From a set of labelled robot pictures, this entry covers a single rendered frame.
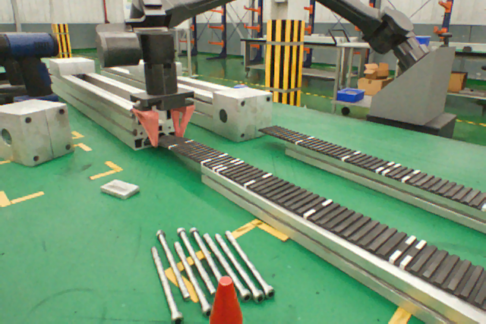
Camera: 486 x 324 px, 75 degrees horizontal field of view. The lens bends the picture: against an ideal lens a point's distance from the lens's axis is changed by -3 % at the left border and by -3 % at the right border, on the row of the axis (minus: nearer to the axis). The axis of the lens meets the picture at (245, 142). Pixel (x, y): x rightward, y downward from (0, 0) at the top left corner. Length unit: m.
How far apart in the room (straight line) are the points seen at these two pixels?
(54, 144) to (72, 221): 0.25
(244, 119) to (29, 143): 0.40
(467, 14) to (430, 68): 7.27
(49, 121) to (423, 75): 0.84
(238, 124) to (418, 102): 0.49
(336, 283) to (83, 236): 0.29
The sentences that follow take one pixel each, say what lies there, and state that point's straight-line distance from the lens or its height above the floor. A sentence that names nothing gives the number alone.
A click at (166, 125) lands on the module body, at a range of 0.70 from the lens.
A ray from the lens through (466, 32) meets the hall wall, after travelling 8.16.
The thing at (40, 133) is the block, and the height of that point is 0.83.
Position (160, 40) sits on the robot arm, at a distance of 0.59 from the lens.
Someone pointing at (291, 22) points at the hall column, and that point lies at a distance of 3.89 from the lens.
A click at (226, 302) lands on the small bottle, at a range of 0.17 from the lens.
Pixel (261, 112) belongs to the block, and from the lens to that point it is 0.72.
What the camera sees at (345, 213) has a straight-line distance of 0.39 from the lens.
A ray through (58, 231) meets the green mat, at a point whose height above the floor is 0.78.
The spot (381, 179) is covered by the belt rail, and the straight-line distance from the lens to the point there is 0.53.
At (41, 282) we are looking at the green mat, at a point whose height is 0.78.
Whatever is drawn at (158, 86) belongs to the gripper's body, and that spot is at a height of 0.91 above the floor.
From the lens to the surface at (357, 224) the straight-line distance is 0.38.
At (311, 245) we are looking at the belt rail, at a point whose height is 0.79.
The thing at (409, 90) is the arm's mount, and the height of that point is 0.86.
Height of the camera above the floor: 1.01
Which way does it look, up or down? 19 degrees down
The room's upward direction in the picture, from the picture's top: 1 degrees clockwise
